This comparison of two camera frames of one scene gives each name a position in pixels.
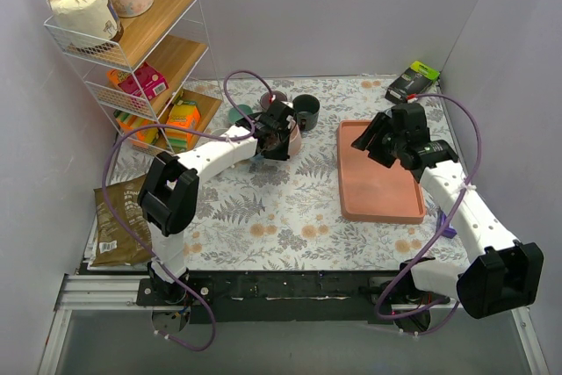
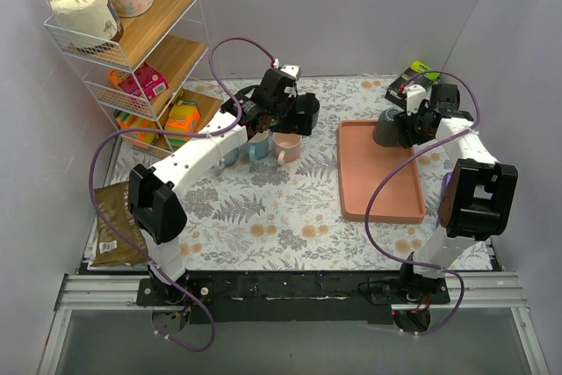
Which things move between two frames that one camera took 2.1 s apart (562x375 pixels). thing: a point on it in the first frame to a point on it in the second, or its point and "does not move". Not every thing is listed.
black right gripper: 380,140 to 403,130
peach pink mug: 295,140 does not move
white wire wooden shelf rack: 156,82 does not move
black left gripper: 276,147 to 297,118
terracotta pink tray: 371,191 does not move
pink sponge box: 151,82 does not move
